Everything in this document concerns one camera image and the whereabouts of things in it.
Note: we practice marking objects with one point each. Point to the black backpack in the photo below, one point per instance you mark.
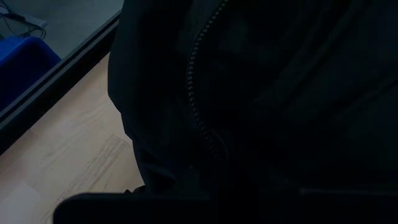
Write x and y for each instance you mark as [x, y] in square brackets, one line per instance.
[248, 93]

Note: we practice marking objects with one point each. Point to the blue plastic bin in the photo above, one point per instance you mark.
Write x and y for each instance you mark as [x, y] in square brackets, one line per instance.
[21, 68]

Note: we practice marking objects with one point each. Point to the white power strip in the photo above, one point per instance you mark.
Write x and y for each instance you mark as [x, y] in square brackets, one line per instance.
[28, 21]

